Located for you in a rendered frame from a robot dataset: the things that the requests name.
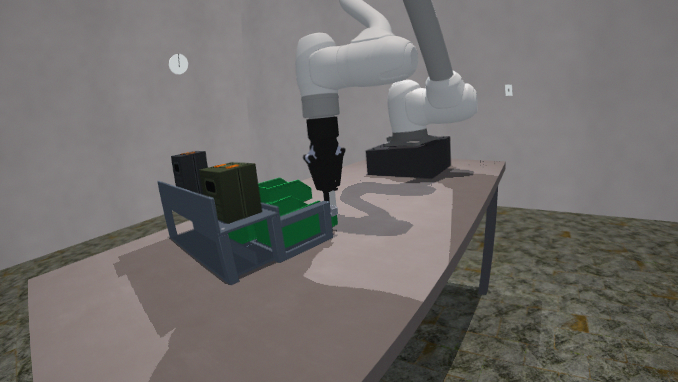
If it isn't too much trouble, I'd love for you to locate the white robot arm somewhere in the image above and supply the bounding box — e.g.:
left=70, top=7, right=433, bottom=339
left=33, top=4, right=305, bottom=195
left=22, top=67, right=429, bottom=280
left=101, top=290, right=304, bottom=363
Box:
left=296, top=0, right=478, bottom=147

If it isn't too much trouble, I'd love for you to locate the green bin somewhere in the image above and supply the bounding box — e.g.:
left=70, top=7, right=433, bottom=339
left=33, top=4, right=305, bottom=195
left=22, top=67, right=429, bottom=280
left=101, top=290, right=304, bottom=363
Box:
left=254, top=196, right=338, bottom=248
left=259, top=178, right=312, bottom=203
left=228, top=224, right=257, bottom=244

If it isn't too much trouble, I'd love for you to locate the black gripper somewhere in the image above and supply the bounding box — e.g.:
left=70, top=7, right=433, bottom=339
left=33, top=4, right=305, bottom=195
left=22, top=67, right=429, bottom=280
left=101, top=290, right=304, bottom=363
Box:
left=303, top=117, right=345, bottom=206

